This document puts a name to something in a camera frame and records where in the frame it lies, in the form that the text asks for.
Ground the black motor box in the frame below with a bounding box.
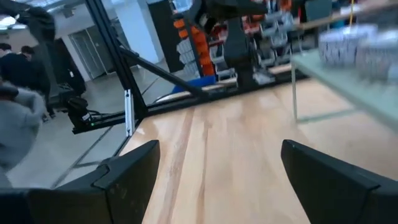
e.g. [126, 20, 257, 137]
[67, 96, 94, 127]

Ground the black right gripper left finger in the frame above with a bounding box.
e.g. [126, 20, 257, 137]
[51, 139, 161, 224]

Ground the grey storage bin rack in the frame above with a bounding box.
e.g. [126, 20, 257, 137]
[248, 12, 299, 68]

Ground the silver frame bracket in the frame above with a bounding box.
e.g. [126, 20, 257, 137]
[124, 89, 136, 138]

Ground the person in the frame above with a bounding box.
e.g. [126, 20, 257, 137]
[0, 42, 22, 91]
[0, 83, 47, 187]
[18, 45, 57, 119]

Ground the green perforated metal table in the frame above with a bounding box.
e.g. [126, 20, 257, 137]
[290, 49, 398, 131]

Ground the orange storage bin rack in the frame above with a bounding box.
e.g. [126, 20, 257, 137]
[173, 18, 216, 77]

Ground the black aluminium table frame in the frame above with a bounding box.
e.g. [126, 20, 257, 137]
[72, 0, 308, 138]

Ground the blue bin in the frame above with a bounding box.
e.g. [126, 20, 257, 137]
[172, 75, 218, 94]

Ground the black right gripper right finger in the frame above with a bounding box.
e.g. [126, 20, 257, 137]
[280, 139, 398, 224]

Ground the grey patterned candle tin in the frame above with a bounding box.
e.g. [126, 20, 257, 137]
[356, 30, 398, 82]

